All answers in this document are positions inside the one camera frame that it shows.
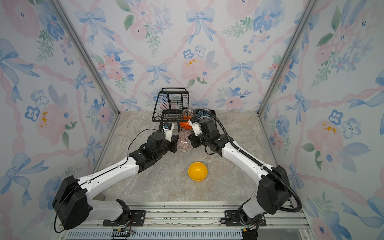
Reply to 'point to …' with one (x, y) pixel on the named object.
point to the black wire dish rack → (172, 106)
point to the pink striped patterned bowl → (184, 144)
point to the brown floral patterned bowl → (184, 113)
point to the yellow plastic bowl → (197, 171)
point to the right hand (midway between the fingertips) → (190, 135)
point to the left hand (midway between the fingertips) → (179, 135)
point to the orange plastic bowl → (186, 125)
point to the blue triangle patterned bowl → (202, 113)
